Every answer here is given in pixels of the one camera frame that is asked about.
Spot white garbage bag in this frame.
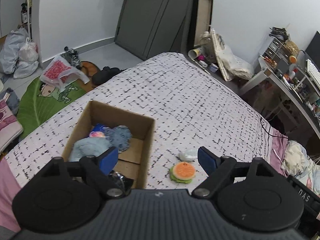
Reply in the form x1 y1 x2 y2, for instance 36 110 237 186
1 27 39 79

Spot black cable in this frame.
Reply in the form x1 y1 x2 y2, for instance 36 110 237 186
259 115 290 140

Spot dark grey door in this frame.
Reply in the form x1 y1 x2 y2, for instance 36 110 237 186
115 0 191 60

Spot denim blue plush toy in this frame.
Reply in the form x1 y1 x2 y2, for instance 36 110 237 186
104 125 132 152

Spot brown framed board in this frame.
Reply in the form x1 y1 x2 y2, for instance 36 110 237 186
187 0 213 49

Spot black monitor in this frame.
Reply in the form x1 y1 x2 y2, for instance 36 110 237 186
305 31 320 70

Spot red white plastic bag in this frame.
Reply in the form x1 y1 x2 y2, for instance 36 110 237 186
40 55 89 92

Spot white desk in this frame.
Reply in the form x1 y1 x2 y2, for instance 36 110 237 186
239 55 320 138

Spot pink glowing toy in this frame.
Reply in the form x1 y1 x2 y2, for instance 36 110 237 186
89 131 106 138

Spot beige tote bag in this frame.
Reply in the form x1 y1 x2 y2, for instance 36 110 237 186
209 29 254 82

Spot paper cup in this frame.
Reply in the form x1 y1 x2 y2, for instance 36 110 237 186
188 47 203 60

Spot light blue plush toy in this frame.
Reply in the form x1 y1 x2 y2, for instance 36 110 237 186
69 137 112 161

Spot burger plush toy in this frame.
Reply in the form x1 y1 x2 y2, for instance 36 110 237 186
170 162 196 184

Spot cardboard box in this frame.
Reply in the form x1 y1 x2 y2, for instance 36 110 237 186
62 101 155 189

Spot grey drawer organizer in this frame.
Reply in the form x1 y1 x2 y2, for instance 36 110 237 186
263 37 289 64

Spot white keyboard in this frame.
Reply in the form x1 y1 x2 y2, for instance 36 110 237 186
306 59 320 89

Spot crumpled floral bedding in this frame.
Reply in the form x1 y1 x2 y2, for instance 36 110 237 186
281 140 320 196

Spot white patterned bed blanket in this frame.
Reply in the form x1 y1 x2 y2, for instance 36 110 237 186
5 53 273 189

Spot green cartoon rug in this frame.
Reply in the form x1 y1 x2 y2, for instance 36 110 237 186
17 77 86 140

